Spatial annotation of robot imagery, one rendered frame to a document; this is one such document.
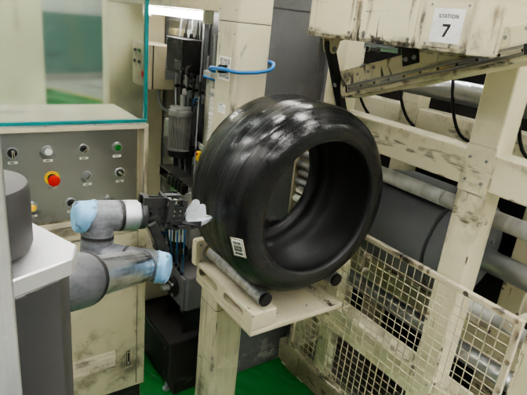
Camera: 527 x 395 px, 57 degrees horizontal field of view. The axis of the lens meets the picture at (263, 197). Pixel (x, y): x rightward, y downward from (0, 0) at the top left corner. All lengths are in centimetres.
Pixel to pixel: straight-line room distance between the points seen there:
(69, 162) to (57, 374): 155
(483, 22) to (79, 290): 106
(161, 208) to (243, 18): 66
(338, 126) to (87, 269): 79
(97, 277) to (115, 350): 140
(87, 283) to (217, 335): 118
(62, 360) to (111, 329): 183
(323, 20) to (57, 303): 144
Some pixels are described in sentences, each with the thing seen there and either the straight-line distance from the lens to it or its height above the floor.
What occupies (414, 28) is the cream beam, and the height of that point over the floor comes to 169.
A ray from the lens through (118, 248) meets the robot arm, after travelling 119.
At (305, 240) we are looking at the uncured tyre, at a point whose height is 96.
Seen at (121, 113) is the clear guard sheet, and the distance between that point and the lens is 184.
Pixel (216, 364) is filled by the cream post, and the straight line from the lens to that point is 205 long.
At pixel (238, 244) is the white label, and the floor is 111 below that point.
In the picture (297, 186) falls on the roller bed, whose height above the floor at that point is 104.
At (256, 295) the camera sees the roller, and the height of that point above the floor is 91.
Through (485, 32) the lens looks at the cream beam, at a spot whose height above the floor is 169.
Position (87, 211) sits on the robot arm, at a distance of 116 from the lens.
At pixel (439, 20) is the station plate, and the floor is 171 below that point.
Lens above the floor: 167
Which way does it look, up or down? 20 degrees down
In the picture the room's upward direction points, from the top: 6 degrees clockwise
